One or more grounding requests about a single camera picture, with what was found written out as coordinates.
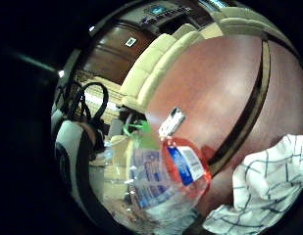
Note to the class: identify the clear plastic bottle blue label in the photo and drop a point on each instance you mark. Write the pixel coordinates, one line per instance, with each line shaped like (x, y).
(147, 178)

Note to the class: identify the green plastic bottle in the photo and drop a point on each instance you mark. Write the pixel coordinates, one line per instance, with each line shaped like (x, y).
(141, 131)

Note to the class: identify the orange drink bottle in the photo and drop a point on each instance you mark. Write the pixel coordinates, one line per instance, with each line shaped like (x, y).
(187, 164)

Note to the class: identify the dark wooden cabinet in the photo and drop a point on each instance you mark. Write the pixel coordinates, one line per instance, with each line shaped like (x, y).
(108, 55)

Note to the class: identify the cream sofa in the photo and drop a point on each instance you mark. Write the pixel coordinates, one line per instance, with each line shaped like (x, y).
(151, 63)
(242, 21)

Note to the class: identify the white label on cabinet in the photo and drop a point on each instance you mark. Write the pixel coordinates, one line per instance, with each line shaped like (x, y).
(130, 41)

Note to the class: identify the white checkered cloth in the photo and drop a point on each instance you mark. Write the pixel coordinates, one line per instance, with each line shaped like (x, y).
(268, 182)

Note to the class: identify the wall screen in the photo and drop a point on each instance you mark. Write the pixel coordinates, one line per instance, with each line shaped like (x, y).
(159, 9)

